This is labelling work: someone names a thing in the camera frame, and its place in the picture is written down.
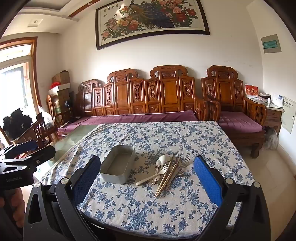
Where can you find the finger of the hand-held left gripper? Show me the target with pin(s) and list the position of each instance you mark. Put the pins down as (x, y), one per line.
(39, 155)
(25, 146)

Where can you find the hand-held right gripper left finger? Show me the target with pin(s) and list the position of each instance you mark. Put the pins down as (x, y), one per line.
(86, 177)

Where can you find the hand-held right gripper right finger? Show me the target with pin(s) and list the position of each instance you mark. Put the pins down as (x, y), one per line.
(208, 182)

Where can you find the metal spoon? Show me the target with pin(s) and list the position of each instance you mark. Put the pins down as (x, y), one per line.
(180, 174)

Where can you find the metal fork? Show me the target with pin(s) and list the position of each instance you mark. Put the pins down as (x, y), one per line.
(186, 161)

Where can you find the grey metal tray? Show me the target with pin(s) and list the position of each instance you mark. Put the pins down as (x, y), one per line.
(116, 166)

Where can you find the white plastic fork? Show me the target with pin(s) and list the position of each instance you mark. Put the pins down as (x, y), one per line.
(161, 171)

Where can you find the large white plastic spoon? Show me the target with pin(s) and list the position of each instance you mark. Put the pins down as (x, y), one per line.
(163, 159)

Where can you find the small white plastic spoon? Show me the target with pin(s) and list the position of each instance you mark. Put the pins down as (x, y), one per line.
(158, 163)

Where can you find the person's left hand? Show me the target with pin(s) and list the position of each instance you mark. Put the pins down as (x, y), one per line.
(17, 210)

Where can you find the black cloth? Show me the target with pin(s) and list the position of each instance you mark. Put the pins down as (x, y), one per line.
(17, 124)

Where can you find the clear plastic bag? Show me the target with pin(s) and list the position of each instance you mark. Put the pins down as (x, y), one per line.
(47, 118)

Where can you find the tall brown cardboard box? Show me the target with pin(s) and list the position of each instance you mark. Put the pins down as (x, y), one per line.
(63, 99)

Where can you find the blue floral tablecloth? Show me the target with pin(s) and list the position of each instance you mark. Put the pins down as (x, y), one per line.
(161, 139)

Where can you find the white flat box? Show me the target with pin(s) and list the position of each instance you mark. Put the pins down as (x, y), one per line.
(61, 89)

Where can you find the purple armchair cushion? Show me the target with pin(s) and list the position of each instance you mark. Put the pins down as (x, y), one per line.
(240, 121)

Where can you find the red decoration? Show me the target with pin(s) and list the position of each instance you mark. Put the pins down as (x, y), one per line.
(55, 84)

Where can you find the purple sofa cushion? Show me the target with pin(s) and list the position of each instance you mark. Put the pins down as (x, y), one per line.
(138, 118)

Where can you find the carved wooden armchair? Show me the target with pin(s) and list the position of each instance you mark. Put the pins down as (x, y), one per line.
(226, 92)

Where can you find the wooden side table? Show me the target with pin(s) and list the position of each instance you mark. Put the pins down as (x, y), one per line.
(272, 115)

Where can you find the carved wooden sofa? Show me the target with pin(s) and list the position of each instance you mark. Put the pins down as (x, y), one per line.
(138, 92)

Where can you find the red desk calendar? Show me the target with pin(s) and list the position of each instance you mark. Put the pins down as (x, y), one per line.
(251, 91)

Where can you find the tissue box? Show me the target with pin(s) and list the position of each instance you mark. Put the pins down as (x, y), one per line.
(264, 97)

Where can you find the white electrical panel door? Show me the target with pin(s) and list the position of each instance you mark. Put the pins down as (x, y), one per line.
(289, 114)

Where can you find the white box device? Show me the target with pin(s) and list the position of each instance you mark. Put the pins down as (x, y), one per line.
(277, 100)

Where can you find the square ceiling light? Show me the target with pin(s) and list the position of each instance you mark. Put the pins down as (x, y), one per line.
(35, 22)

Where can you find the framed peacock painting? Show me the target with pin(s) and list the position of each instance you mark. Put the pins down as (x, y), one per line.
(152, 20)

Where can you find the wooden door frame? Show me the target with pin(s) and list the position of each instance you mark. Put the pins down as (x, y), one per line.
(34, 69)

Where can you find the green wall panel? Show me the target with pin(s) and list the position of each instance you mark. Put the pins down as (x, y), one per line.
(271, 44)

